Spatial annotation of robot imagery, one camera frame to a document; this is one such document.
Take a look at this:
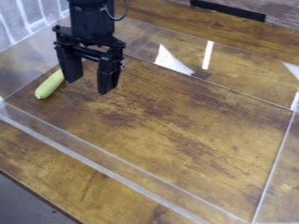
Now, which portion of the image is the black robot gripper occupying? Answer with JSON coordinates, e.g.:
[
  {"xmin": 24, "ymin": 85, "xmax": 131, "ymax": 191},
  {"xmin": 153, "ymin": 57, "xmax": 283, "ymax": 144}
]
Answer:
[{"xmin": 52, "ymin": 25, "xmax": 127, "ymax": 95}]

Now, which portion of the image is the green handled metal spoon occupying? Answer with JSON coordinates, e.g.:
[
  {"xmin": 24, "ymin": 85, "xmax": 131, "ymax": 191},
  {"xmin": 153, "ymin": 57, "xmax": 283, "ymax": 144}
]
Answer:
[{"xmin": 34, "ymin": 69, "xmax": 64, "ymax": 100}]

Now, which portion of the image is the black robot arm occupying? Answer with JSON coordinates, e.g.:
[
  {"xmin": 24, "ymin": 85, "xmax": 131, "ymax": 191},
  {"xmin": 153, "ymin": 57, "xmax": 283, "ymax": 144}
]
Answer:
[{"xmin": 52, "ymin": 0, "xmax": 127, "ymax": 95}]

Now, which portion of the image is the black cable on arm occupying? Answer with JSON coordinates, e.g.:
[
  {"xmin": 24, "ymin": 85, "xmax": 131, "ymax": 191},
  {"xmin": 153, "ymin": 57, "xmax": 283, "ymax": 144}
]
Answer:
[{"xmin": 101, "ymin": 0, "xmax": 131, "ymax": 22}]

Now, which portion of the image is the clear acrylic enclosure wall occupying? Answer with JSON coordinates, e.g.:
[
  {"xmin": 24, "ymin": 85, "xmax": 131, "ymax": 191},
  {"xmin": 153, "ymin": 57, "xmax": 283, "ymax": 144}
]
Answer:
[{"xmin": 0, "ymin": 0, "xmax": 299, "ymax": 224}]

